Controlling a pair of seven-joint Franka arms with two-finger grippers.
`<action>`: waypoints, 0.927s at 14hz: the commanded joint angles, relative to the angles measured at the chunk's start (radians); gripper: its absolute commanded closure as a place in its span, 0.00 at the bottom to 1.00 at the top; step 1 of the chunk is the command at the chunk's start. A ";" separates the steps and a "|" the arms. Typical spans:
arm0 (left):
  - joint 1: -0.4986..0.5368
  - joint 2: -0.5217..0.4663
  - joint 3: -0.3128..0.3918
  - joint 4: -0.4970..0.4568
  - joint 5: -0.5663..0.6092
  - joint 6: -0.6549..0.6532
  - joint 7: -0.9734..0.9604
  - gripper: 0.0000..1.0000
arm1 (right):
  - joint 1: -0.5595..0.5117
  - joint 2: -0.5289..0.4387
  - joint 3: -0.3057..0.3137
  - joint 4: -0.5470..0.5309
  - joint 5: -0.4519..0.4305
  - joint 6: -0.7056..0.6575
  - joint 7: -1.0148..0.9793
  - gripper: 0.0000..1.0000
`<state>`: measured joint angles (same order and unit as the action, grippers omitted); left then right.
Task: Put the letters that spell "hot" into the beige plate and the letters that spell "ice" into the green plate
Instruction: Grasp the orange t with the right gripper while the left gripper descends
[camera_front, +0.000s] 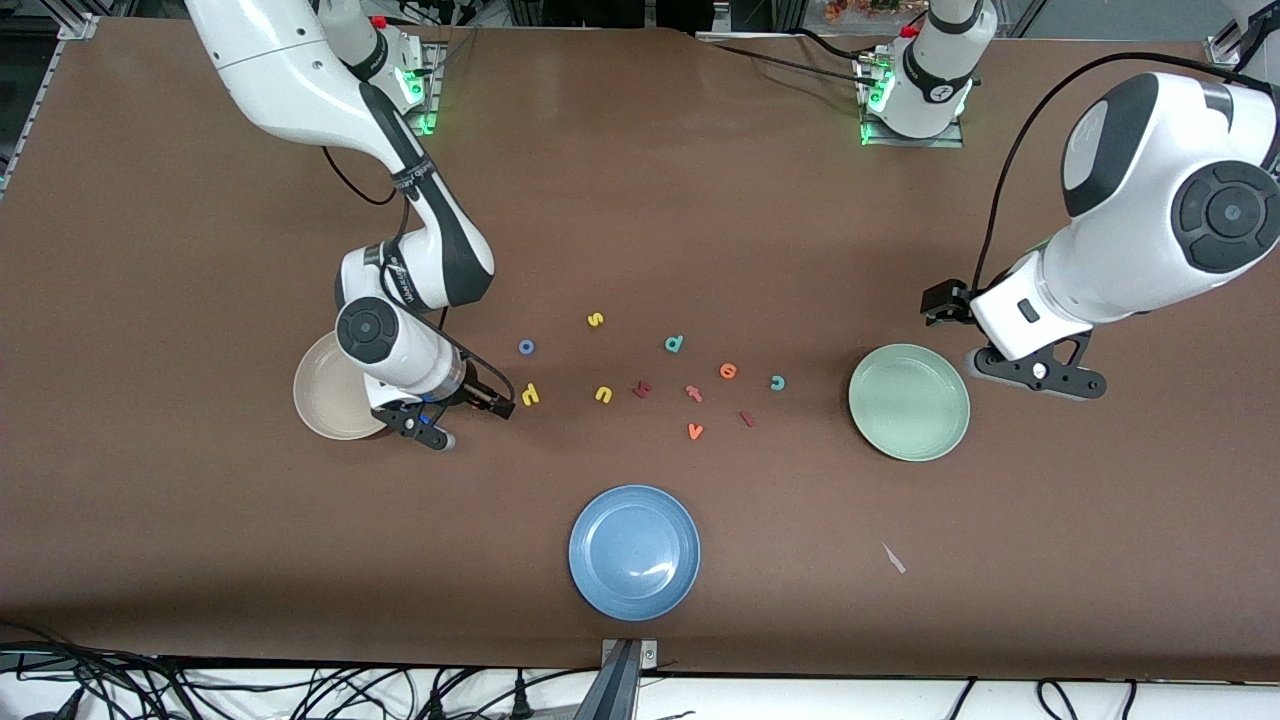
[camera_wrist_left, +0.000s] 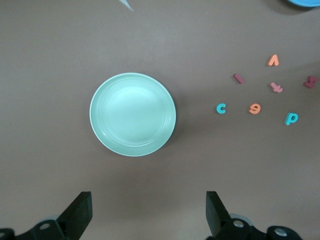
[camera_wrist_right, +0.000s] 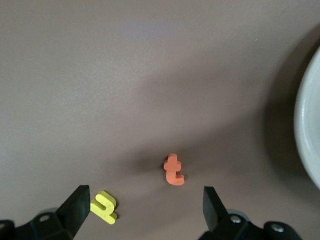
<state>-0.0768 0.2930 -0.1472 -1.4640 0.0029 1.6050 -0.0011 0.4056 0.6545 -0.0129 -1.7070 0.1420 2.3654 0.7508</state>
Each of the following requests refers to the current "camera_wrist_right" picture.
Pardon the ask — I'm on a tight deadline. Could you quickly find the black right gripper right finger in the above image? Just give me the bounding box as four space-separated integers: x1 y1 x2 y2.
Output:
198 186 303 240

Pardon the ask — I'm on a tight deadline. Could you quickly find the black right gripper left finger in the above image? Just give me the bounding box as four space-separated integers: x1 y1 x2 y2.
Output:
0 184 91 240

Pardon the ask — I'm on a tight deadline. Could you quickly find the yellow foam letter h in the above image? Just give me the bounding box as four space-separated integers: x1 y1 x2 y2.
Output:
89 190 118 225

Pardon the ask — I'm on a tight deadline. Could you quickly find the orange foam letter t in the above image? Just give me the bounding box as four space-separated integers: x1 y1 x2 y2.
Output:
163 153 186 187

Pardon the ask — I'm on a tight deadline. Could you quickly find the beige brown plate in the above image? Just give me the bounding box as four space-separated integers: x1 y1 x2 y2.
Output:
294 44 320 191

